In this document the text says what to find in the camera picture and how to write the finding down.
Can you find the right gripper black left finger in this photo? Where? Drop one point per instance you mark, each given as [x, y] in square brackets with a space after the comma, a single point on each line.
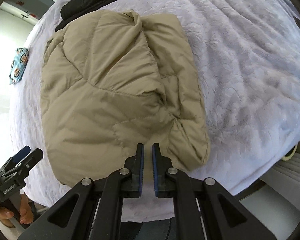
[92, 209]

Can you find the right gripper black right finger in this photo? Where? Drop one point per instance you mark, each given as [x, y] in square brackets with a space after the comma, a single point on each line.
[203, 209]

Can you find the tan puffer jacket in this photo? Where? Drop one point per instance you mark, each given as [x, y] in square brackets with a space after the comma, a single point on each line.
[112, 80]

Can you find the blue monkey print pillow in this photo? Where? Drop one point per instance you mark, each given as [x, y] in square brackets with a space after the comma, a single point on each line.
[18, 65]

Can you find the lavender plush bed blanket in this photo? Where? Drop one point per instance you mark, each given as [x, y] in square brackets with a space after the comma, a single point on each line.
[247, 55]

